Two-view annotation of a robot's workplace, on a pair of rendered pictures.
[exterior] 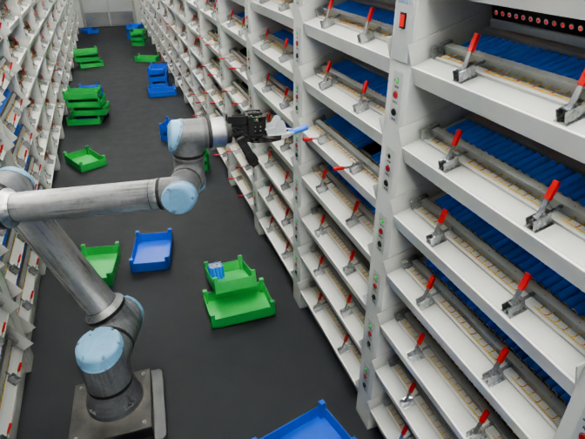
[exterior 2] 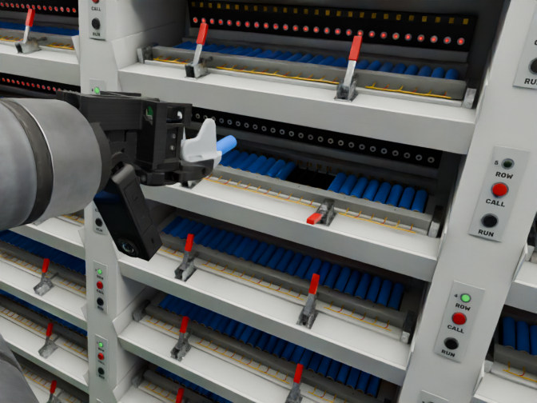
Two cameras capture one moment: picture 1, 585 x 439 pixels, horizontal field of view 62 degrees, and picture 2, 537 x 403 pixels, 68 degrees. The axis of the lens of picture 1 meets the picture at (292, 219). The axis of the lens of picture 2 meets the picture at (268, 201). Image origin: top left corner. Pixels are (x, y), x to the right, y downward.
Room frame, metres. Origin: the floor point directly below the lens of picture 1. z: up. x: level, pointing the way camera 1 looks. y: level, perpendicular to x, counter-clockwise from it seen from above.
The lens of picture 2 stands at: (1.05, 0.32, 1.12)
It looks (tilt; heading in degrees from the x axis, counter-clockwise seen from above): 18 degrees down; 312
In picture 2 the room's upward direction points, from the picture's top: 7 degrees clockwise
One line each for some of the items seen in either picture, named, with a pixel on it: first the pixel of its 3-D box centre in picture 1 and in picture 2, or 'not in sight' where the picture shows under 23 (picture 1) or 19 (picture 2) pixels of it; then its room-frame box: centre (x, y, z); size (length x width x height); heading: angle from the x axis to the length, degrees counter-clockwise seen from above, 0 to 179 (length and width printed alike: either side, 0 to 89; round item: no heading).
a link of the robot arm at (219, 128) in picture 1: (218, 131); (40, 158); (1.39, 0.22, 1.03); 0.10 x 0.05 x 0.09; 18
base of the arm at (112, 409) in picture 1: (112, 388); not in sight; (1.17, 0.63, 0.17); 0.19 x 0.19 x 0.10
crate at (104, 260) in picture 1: (96, 264); not in sight; (2.10, 1.03, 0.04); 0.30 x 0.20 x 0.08; 9
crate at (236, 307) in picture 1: (238, 301); not in sight; (1.79, 0.26, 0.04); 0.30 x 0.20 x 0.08; 110
